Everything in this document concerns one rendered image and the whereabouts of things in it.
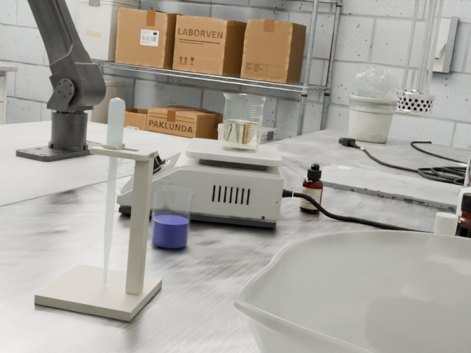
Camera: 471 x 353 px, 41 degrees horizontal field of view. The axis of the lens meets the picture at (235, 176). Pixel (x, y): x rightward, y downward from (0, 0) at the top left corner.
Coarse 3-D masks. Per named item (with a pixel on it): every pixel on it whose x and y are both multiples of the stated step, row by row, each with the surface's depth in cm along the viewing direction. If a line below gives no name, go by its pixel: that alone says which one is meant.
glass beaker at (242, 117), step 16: (224, 96) 78; (240, 96) 82; (256, 96) 77; (224, 112) 78; (240, 112) 77; (256, 112) 78; (224, 128) 79; (240, 128) 78; (256, 128) 78; (224, 144) 79; (240, 144) 78; (256, 144) 79
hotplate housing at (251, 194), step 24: (192, 168) 76; (216, 168) 76; (240, 168) 78; (264, 168) 78; (120, 192) 79; (216, 192) 76; (240, 192) 76; (264, 192) 76; (288, 192) 85; (192, 216) 77; (216, 216) 78; (240, 216) 77; (264, 216) 77
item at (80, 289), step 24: (144, 168) 49; (144, 192) 50; (144, 216) 50; (144, 240) 51; (144, 264) 52; (48, 288) 51; (72, 288) 51; (96, 288) 52; (120, 288) 52; (144, 288) 53; (96, 312) 49; (120, 312) 48
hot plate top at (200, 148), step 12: (192, 144) 81; (204, 144) 82; (216, 144) 83; (192, 156) 76; (204, 156) 76; (216, 156) 76; (228, 156) 76; (240, 156) 76; (252, 156) 77; (264, 156) 78; (276, 156) 79
